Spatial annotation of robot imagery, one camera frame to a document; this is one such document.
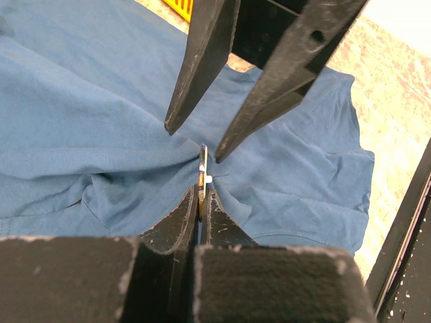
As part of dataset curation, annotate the blue t-shirt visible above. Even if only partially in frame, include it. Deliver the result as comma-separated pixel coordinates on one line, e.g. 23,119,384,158
1,1,374,253

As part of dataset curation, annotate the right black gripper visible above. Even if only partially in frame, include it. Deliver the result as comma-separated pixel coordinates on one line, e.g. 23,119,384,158
164,0,366,163

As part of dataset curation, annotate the small round brooch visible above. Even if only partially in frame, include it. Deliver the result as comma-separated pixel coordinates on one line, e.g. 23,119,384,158
197,143,229,223

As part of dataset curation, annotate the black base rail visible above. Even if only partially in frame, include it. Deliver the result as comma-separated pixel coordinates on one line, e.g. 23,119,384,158
366,144,431,323

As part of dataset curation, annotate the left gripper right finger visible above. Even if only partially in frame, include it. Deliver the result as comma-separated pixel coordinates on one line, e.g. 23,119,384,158
193,190,376,322

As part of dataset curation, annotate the yellow plastic basket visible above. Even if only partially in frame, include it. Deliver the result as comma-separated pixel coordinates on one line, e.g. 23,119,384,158
164,0,193,23

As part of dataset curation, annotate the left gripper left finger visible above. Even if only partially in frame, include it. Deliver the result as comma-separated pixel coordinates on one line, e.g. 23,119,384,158
1,186,198,322

